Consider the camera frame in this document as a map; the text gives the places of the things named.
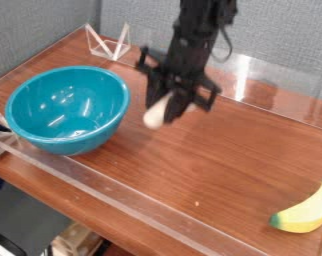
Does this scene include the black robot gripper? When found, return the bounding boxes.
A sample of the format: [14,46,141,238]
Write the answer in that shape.
[136,0,237,124]

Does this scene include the white brown toy mushroom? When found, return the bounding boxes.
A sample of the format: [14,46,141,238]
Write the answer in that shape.
[141,91,197,131]

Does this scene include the teal blue bowl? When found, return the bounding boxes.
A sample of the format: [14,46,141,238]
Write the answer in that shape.
[5,65,131,155]

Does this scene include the clear acrylic back barrier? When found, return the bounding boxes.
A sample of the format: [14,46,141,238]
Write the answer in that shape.
[117,33,322,133]

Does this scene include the clear acrylic barrier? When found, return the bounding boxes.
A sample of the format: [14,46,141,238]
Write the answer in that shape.
[6,140,268,256]
[117,33,322,133]

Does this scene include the clear acrylic front barrier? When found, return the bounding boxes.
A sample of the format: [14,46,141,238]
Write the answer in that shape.
[6,140,268,256]

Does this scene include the yellow toy banana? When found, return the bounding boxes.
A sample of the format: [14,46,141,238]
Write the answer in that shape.
[270,185,322,233]

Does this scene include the tan cardboard box below table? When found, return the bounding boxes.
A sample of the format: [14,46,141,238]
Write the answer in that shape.
[50,223,103,256]

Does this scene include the black white object bottom left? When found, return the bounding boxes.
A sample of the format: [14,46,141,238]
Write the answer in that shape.
[0,234,28,256]

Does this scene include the clear acrylic corner bracket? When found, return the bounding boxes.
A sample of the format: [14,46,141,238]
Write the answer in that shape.
[84,24,131,61]

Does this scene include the clear acrylic left bracket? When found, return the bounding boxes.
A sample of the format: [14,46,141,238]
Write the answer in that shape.
[0,113,18,155]

